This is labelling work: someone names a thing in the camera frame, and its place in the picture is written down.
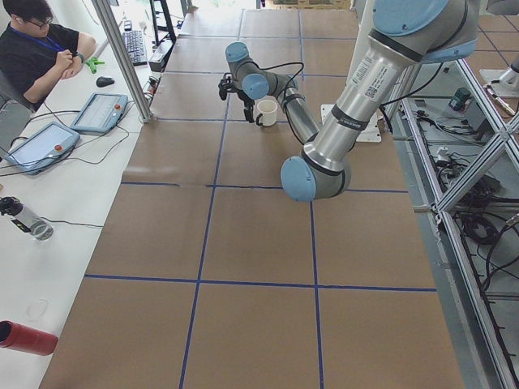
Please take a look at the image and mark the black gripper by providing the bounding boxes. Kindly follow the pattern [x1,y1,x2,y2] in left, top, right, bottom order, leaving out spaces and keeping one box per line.
[231,83,255,123]

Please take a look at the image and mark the white smiley face mug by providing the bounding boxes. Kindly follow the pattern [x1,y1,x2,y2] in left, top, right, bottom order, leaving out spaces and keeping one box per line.
[255,100,278,126]

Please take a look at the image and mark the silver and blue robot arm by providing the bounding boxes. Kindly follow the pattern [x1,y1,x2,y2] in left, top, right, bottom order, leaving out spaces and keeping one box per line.
[221,1,480,202]

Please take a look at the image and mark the black keyboard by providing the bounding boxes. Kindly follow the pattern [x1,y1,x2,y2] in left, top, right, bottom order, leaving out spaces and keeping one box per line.
[122,30,148,66]

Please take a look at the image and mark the blue teach pendant far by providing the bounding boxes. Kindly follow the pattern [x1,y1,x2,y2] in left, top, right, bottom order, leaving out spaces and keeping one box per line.
[70,92,128,135]

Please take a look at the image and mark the blue teach pendant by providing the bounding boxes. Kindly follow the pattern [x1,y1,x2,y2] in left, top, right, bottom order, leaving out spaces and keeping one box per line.
[5,122,80,175]
[70,92,128,135]

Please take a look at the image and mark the black computer mouse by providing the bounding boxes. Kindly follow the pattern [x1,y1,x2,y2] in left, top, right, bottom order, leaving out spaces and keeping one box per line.
[96,76,115,88]

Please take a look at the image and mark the green plastic clamp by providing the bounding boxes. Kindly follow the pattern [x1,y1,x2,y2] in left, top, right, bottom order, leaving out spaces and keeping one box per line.
[85,57,105,75]

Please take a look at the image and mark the blue teach pendant near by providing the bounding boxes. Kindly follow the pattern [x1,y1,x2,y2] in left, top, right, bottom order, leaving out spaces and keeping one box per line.
[5,122,80,175]

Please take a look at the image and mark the man in black shirt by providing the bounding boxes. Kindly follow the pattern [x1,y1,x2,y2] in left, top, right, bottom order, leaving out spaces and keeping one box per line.
[1,0,97,112]

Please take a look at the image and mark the clear bottle black cap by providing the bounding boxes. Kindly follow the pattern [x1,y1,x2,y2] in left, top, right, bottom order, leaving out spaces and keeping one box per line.
[1,196,54,241]

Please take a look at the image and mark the red cylindrical bottle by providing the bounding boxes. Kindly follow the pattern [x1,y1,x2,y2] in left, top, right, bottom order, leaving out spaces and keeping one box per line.
[1,320,58,356]

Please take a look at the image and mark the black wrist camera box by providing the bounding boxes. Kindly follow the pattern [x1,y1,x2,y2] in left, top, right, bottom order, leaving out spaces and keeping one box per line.
[218,73,235,101]

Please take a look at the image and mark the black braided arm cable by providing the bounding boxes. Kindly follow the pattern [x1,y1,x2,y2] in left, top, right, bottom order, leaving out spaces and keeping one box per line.
[253,61,306,122]

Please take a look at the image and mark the grey aluminium frame post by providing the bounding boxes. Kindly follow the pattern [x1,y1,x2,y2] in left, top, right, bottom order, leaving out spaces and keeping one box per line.
[92,0,153,123]

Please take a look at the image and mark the aluminium frame rail structure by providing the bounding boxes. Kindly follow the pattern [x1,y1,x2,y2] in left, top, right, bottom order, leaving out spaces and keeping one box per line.
[385,60,518,388]

